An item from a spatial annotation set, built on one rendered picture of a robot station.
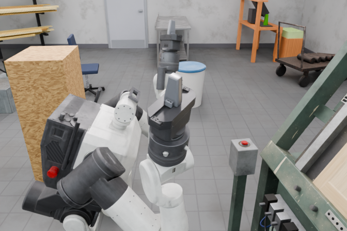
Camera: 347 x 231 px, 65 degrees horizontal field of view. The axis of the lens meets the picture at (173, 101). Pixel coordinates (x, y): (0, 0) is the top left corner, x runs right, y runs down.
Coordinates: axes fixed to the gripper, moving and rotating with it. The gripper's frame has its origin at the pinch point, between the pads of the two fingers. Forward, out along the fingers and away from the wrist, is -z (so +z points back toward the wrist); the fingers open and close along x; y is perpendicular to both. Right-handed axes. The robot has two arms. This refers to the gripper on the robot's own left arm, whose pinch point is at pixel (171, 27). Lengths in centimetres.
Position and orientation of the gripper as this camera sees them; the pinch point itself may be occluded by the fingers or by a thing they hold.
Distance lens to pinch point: 118.7
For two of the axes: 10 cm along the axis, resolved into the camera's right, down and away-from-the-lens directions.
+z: -0.8, 9.9, 1.5
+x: 5.6, 1.7, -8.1
